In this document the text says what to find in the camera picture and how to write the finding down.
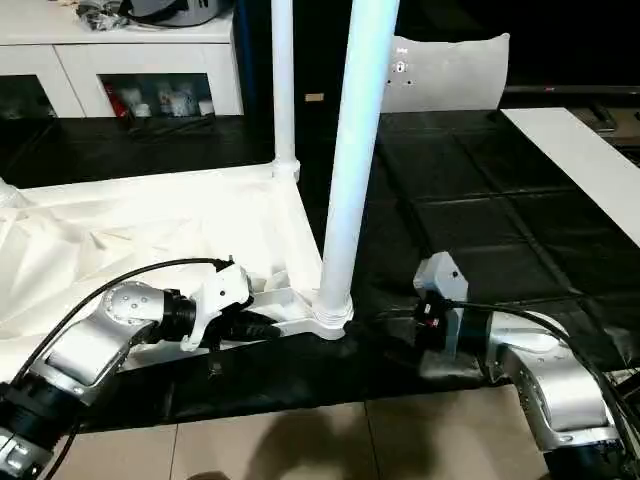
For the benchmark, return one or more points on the white plastic table leg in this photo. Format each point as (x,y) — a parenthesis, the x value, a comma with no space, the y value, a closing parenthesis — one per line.
(355,140)
(284,80)

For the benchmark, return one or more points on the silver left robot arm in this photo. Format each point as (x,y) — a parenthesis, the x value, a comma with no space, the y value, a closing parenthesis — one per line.
(90,340)

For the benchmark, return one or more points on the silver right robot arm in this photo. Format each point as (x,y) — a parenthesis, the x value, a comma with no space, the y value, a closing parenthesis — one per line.
(540,370)

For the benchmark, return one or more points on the black work mat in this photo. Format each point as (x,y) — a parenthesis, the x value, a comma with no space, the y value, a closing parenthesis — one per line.
(500,220)

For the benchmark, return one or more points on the small red bottle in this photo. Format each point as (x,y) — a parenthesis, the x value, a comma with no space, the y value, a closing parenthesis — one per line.
(118,100)

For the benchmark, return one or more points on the white cabinet with glass doors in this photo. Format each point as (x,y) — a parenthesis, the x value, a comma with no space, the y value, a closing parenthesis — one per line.
(100,55)

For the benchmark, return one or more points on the dark grey helmet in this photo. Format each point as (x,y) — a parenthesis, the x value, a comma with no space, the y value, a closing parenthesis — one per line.
(180,10)

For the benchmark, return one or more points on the dark clutter pile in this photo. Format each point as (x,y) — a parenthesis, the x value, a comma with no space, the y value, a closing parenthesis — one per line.
(98,14)

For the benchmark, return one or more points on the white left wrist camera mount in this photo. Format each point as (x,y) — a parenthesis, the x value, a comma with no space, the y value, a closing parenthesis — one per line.
(222,292)

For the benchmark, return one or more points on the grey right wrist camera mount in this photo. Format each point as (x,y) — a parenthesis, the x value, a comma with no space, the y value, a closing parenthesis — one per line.
(440,275)

